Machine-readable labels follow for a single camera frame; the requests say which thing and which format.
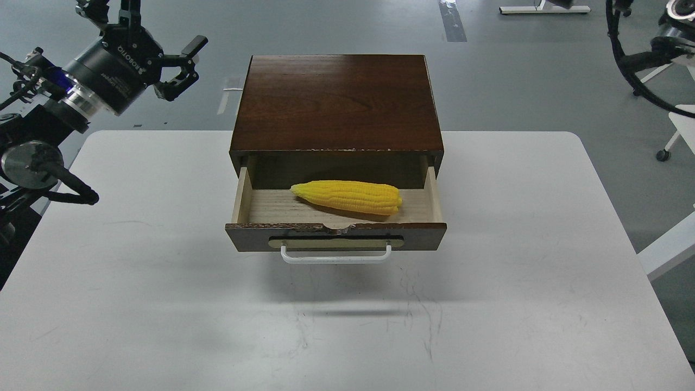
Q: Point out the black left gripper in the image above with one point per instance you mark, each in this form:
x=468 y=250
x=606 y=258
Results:
x=114 y=70

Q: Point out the wooden drawer with white handle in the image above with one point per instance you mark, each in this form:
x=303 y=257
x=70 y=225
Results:
x=304 y=233

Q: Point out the yellow corn cob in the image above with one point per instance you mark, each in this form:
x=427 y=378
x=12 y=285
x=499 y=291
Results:
x=356 y=196

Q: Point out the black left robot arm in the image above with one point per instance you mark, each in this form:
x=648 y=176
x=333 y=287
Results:
x=56 y=106

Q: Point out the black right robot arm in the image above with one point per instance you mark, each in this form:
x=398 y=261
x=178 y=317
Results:
x=672 y=45

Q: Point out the dark wooden drawer cabinet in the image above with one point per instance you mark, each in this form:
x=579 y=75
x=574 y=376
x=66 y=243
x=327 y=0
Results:
x=378 y=105

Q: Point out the grey floor tape strip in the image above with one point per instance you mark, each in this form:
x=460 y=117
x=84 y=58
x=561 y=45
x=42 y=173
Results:
x=452 y=21

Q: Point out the white table leg base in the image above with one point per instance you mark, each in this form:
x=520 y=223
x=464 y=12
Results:
x=547 y=7

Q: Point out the white rolling chair frame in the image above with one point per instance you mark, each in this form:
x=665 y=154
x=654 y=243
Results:
x=683 y=125

